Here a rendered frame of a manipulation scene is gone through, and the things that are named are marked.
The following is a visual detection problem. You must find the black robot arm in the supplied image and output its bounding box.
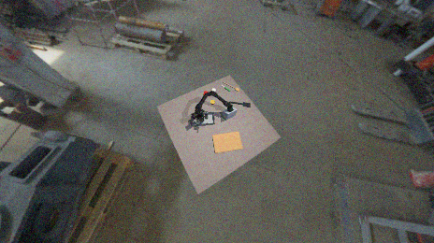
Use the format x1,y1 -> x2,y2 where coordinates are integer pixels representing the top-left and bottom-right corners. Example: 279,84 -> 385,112
192,91 -> 234,122

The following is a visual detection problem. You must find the light wooden board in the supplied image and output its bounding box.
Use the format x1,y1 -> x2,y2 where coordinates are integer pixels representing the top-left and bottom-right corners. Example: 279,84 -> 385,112
212,132 -> 243,153

